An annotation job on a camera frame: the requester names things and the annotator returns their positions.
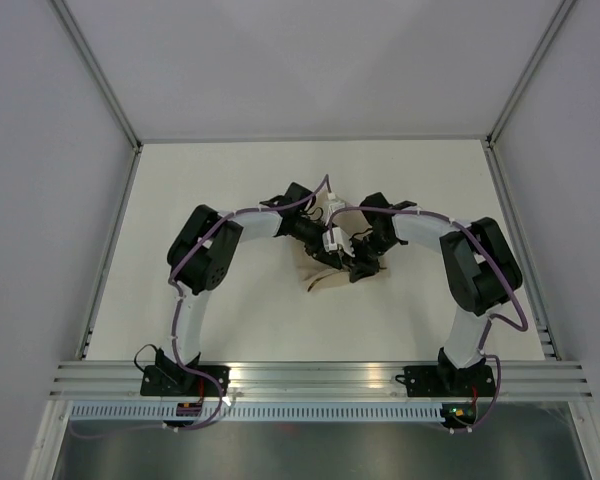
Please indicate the right aluminium frame post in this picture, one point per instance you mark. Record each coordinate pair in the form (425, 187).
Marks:
(495, 163)

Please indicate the left aluminium frame post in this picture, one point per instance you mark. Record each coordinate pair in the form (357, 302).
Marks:
(80, 43)

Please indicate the aluminium front rail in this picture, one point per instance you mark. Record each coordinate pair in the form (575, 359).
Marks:
(522, 381)

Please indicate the gold knife black handle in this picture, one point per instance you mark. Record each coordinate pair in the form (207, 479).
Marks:
(326, 279)

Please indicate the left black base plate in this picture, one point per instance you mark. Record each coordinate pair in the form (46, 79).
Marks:
(170, 380)

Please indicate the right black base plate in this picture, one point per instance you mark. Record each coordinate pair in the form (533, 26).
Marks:
(436, 381)

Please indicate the beige cloth napkin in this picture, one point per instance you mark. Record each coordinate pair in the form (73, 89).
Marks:
(351, 222)

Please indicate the white slotted cable duct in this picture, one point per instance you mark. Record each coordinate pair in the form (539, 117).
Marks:
(260, 411)

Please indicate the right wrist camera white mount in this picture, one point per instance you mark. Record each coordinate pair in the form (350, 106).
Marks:
(333, 203)

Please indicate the aluminium frame post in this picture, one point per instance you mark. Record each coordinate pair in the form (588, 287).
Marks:
(495, 163)
(80, 43)

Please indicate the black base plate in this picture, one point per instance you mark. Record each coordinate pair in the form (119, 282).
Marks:
(170, 380)
(436, 381)

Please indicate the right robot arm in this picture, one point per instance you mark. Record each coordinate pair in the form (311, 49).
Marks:
(481, 273)

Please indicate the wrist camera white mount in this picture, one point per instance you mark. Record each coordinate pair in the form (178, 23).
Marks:
(337, 240)
(333, 203)

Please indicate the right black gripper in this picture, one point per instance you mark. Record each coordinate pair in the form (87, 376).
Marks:
(363, 269)

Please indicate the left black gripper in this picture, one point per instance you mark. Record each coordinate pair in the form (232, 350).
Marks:
(316, 248)

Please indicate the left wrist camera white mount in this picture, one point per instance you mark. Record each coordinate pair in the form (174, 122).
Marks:
(337, 240)

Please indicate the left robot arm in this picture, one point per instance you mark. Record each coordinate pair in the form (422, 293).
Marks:
(199, 260)

